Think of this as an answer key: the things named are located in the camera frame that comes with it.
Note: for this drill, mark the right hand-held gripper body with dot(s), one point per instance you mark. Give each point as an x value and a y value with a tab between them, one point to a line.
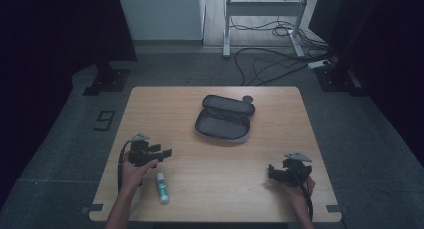
296	169

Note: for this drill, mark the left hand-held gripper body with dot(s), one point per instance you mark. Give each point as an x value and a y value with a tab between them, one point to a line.
140	152

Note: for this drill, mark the white glue stick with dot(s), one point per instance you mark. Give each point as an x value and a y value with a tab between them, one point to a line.
162	187

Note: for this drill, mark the grey pencil case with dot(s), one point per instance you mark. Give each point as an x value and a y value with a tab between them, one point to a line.
225	119

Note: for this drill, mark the person's left hand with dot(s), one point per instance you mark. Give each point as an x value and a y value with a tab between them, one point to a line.
134	174

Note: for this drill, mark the person's right hand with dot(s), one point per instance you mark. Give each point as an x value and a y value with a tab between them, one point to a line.
300	193

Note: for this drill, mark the grey tape piece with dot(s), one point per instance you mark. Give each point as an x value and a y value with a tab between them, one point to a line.
94	208
334	208

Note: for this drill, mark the black stand base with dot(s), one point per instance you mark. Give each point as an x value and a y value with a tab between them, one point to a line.
337	77
107	80

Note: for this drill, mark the white power strip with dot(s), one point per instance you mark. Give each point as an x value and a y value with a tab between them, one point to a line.
319	64

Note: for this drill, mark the dark curtain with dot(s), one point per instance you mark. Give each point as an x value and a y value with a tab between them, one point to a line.
53	55
383	55

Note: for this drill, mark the white desk frame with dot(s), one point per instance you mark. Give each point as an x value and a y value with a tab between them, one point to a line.
263	19

